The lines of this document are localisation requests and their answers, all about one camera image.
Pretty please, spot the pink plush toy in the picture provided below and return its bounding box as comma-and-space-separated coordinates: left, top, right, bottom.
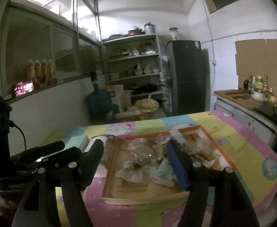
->
115, 138, 173, 183

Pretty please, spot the person's left hand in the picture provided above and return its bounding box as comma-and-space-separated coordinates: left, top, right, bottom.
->
0, 196, 18, 216

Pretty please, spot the green white cardboard box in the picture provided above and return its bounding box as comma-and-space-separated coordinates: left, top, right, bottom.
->
64, 135, 89, 152

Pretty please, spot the blue water jug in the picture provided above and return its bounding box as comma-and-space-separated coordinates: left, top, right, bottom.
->
85, 71, 113, 123

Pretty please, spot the colourful foam play mat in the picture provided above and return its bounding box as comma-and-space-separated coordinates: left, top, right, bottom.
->
42, 109, 277, 227

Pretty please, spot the dark grey refrigerator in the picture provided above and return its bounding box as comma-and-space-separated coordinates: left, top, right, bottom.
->
166, 40, 206, 115

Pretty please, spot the kitchen counter with bottles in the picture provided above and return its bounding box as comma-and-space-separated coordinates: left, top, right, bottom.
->
211, 79, 277, 147

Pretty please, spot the metal kitchen shelf rack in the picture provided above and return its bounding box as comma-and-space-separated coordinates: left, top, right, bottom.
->
102, 22, 169, 108

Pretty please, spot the glass jar on refrigerator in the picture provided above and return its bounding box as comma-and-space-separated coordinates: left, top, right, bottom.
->
169, 27, 180, 40

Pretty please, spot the black cable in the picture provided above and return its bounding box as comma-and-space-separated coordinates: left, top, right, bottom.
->
9, 120, 28, 152

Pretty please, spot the brown cardboard wall panel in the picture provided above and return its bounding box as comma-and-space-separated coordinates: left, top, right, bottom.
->
236, 39, 277, 95

